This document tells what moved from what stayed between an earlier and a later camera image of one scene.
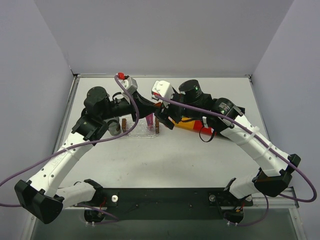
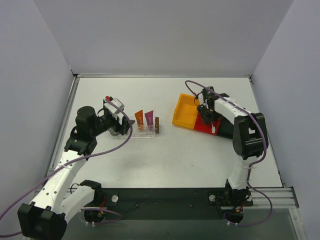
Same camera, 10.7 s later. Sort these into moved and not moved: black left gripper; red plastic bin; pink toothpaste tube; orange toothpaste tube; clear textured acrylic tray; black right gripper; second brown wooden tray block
Moved: black left gripper; black right gripper; orange toothpaste tube
Not moved: pink toothpaste tube; red plastic bin; second brown wooden tray block; clear textured acrylic tray
